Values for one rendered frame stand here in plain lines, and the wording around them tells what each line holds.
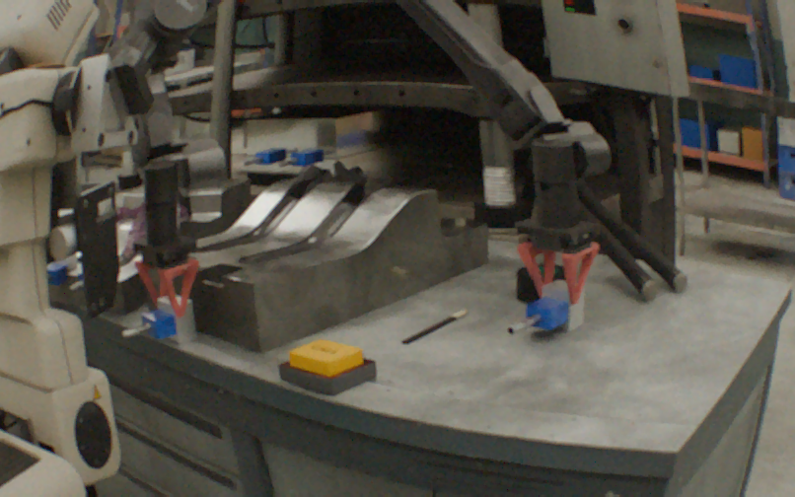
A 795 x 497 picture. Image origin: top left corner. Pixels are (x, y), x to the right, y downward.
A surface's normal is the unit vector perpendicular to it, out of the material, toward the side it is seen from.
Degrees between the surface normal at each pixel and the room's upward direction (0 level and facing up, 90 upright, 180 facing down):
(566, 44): 90
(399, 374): 0
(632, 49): 90
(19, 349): 82
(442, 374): 0
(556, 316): 90
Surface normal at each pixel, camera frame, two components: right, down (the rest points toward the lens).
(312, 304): 0.80, 0.11
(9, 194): 0.94, 0.04
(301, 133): -0.60, 0.22
